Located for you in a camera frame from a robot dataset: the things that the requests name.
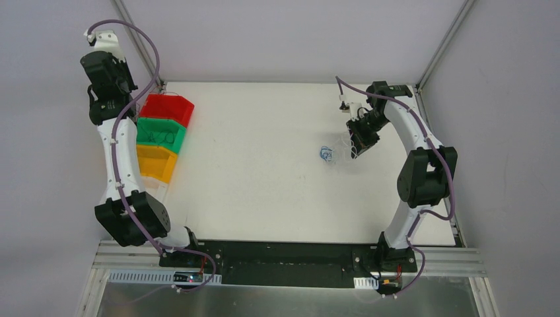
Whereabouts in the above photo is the white wire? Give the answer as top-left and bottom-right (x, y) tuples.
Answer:
(334, 134), (356, 164)

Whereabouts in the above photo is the dark purple wire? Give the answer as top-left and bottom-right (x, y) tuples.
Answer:
(147, 129), (176, 146)

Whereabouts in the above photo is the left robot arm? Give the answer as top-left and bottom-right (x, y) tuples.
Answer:
(80, 51), (201, 267)

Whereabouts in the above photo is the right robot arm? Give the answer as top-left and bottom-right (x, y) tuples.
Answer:
(346, 81), (458, 271)

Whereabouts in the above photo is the red plastic bin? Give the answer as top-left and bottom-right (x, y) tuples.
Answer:
(139, 94), (195, 128)

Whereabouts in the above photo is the green plastic bin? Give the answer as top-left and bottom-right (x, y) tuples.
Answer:
(136, 118), (187, 154)

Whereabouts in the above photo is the yellow plastic bin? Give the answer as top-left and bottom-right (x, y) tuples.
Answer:
(136, 145), (178, 184)

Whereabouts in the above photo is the white plastic bin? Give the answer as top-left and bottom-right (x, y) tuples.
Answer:
(141, 176), (169, 203)

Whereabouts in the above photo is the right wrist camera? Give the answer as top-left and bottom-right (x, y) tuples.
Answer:
(339, 94), (369, 122)

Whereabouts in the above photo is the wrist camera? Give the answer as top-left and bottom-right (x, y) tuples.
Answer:
(339, 94), (369, 122)
(84, 30), (126, 62)

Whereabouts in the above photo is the blue wire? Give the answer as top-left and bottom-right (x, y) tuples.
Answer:
(318, 145), (337, 164)

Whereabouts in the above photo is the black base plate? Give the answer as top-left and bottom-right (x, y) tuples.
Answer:
(158, 240), (417, 289)

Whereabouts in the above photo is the aluminium frame rail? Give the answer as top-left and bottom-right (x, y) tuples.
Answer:
(92, 240), (487, 277)

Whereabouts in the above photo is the white cable duct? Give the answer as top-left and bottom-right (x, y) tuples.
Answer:
(108, 269), (222, 287)

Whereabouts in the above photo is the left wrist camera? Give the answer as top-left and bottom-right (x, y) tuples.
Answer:
(84, 30), (126, 62)

